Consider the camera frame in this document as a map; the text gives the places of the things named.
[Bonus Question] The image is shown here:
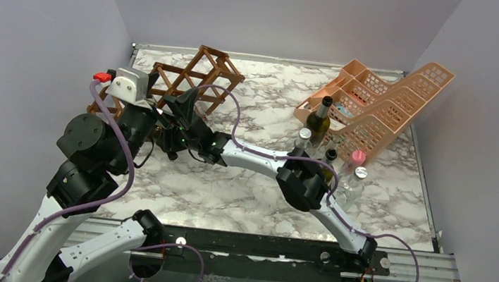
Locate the green wine bottle cream label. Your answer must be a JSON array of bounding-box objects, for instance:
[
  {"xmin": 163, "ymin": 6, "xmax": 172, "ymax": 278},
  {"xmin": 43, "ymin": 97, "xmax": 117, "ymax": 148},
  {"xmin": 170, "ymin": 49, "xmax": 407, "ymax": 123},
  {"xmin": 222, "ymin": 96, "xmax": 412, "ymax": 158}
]
[{"xmin": 150, "ymin": 128, "xmax": 162, "ymax": 140}]

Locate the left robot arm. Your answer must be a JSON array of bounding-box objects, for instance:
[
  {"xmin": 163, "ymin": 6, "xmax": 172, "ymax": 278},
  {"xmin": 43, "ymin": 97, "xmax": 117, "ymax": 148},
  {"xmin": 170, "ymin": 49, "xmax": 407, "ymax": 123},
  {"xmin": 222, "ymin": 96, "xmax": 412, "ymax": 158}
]
[{"xmin": 0, "ymin": 104, "xmax": 167, "ymax": 282}]

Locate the brown wooden wine rack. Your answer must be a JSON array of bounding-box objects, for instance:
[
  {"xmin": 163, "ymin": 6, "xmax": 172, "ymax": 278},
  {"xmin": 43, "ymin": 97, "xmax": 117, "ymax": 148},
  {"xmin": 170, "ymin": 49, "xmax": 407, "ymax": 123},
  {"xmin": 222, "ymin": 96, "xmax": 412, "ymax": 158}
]
[{"xmin": 107, "ymin": 45, "xmax": 245, "ymax": 121}]

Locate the clear bottle silver cap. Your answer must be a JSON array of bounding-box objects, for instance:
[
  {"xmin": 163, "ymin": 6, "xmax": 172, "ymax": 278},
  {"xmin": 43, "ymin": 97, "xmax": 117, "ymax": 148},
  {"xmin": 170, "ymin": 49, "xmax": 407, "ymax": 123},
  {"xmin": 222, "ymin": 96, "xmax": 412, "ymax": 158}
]
[{"xmin": 283, "ymin": 128, "xmax": 313, "ymax": 157}]

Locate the olive wine bottle in basket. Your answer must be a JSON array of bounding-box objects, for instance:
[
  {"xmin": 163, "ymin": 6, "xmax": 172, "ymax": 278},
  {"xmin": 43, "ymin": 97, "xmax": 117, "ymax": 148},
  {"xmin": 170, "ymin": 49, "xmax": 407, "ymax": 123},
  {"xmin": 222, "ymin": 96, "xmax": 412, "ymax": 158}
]
[{"xmin": 304, "ymin": 96, "xmax": 333, "ymax": 147}]

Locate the dark green wine bottle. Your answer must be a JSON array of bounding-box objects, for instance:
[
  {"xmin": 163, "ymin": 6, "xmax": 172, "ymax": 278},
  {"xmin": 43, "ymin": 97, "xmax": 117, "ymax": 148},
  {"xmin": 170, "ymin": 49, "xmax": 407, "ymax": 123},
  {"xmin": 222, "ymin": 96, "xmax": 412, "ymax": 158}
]
[{"xmin": 321, "ymin": 148, "xmax": 338, "ymax": 184}]

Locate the clear bottle pink cap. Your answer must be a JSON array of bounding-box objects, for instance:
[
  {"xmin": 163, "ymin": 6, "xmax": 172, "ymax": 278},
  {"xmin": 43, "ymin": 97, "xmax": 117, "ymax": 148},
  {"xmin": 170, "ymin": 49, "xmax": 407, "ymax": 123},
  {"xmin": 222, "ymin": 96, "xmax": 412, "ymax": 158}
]
[{"xmin": 339, "ymin": 149, "xmax": 366, "ymax": 178}]

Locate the clear bottle with label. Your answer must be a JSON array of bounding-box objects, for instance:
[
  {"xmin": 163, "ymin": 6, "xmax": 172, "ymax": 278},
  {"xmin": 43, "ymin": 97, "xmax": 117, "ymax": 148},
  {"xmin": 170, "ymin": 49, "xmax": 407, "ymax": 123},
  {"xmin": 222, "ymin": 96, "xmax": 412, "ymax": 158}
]
[{"xmin": 335, "ymin": 166, "xmax": 369, "ymax": 209}]

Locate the peach plastic tiered basket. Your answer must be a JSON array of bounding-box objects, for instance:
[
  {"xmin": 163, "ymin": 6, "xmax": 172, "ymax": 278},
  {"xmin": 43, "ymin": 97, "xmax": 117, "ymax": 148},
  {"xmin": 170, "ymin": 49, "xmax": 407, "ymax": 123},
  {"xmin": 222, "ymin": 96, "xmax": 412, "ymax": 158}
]
[{"xmin": 294, "ymin": 59, "xmax": 455, "ymax": 163}]

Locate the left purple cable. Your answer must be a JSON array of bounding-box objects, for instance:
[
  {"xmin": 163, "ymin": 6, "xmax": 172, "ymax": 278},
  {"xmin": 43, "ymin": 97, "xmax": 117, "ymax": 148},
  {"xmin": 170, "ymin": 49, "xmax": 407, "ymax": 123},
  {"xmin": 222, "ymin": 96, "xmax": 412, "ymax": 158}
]
[{"xmin": 0, "ymin": 62, "xmax": 227, "ymax": 282}]

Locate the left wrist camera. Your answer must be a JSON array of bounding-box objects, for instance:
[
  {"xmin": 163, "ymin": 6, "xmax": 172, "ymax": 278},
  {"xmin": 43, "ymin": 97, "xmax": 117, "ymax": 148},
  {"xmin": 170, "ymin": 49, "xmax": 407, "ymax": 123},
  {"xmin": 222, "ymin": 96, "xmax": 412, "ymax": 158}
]
[{"xmin": 106, "ymin": 67, "xmax": 149, "ymax": 106}]

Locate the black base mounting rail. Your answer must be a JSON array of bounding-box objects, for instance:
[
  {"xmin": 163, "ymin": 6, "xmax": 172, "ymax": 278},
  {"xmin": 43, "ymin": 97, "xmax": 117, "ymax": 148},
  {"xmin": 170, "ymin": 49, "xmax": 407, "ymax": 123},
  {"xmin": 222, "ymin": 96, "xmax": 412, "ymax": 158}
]
[{"xmin": 129, "ymin": 225, "xmax": 390, "ymax": 282}]

